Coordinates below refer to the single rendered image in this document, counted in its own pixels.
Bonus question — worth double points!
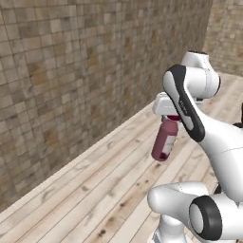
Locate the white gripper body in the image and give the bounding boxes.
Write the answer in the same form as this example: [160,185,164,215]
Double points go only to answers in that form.
[152,91,179,118]

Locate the dark red wine bottle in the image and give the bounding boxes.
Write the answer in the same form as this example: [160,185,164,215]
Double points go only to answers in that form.
[151,115,182,162]

